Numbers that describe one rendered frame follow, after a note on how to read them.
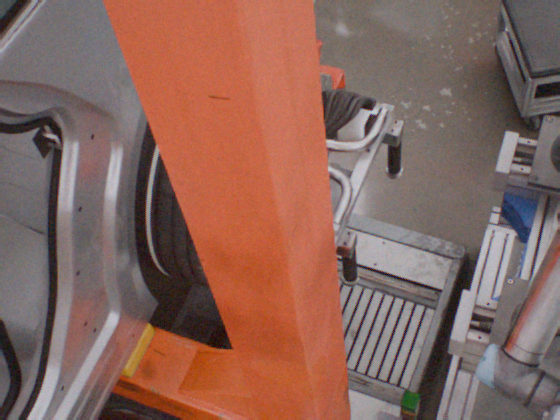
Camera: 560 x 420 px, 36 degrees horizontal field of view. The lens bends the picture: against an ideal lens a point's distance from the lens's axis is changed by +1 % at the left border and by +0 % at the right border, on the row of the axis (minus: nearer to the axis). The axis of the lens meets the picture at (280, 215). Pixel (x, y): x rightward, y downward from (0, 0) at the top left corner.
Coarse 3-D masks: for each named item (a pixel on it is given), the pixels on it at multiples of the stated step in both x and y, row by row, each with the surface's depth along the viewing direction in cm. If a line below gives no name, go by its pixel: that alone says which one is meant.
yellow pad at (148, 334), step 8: (152, 328) 218; (144, 336) 215; (152, 336) 219; (144, 344) 216; (136, 352) 213; (144, 352) 217; (136, 360) 214; (128, 368) 211; (136, 368) 215; (128, 376) 214
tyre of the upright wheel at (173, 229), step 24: (144, 144) 196; (144, 168) 197; (144, 192) 198; (168, 192) 196; (144, 216) 201; (168, 216) 198; (144, 240) 207; (168, 240) 202; (192, 240) 199; (144, 264) 218; (168, 264) 210; (192, 264) 206
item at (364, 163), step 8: (384, 104) 213; (392, 112) 213; (384, 128) 210; (376, 144) 207; (368, 152) 206; (376, 152) 208; (360, 160) 205; (368, 160) 205; (360, 168) 204; (368, 168) 205; (352, 176) 203; (360, 176) 203; (352, 184) 202; (360, 184) 202; (352, 192) 201; (352, 200) 200; (352, 208) 201; (344, 216) 198; (344, 224) 197; (336, 240) 195
